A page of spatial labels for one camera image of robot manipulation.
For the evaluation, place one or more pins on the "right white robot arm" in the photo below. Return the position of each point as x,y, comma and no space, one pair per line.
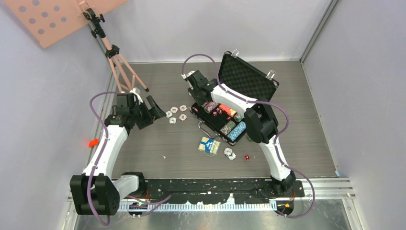
261,127

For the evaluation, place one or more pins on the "grey camo chip stack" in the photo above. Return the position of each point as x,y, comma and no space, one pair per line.
228,127

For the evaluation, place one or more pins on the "blue white chip lower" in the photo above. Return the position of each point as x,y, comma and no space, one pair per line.
172,120

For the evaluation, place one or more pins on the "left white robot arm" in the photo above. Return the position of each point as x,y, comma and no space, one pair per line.
93,191

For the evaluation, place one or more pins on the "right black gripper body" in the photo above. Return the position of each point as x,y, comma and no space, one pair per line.
194,92

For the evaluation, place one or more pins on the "green poker chip stack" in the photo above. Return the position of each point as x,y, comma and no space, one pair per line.
238,117

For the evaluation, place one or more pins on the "light blue chip stack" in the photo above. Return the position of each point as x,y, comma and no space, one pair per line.
237,131

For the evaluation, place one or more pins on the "orange clip on rail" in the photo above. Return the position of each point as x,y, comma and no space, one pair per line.
93,143

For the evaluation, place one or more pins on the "pink music stand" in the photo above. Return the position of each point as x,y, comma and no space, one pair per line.
49,21

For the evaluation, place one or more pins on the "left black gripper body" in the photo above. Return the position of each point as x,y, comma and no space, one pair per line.
140,111

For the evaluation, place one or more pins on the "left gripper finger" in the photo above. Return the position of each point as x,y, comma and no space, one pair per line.
145,121
155,110

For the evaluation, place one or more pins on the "blue playing card deck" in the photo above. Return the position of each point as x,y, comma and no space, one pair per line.
209,146

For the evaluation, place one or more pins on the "blue white chip pair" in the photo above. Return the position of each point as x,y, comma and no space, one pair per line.
229,154

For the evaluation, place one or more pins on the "black poker chip case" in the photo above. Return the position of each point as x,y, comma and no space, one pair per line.
245,78

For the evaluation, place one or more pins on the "red playing card deck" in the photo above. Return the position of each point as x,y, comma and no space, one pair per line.
230,112

